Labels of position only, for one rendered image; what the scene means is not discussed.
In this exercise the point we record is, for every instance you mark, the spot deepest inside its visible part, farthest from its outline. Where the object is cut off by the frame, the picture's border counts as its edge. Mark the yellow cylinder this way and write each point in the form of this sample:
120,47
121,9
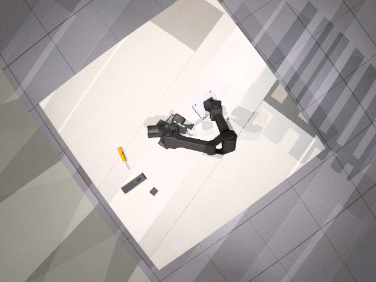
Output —
122,156

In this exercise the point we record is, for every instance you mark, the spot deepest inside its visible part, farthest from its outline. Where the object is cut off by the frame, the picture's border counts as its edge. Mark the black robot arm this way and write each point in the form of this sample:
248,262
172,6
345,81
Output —
171,138

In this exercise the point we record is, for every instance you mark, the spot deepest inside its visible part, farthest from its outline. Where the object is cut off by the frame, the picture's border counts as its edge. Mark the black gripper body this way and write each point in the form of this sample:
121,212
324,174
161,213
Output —
179,119

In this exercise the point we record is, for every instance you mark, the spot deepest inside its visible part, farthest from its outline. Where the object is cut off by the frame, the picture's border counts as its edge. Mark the small dark grey square piece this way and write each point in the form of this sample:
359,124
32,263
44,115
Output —
153,191

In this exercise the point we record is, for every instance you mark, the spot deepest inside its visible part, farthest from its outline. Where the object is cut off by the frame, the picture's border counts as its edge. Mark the grey battery holder with spring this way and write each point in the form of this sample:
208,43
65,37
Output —
169,120

